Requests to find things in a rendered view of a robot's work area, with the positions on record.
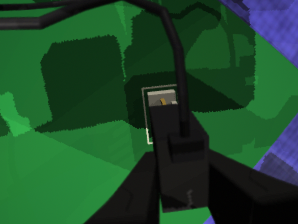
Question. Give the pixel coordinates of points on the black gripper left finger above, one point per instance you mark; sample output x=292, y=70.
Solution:
x=137, y=200

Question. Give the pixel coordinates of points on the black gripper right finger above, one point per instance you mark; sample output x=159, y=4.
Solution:
x=239, y=194

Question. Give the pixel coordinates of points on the black cable with plug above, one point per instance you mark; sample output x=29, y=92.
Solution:
x=180, y=143

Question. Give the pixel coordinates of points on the green circuit board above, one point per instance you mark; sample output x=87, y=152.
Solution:
x=75, y=98

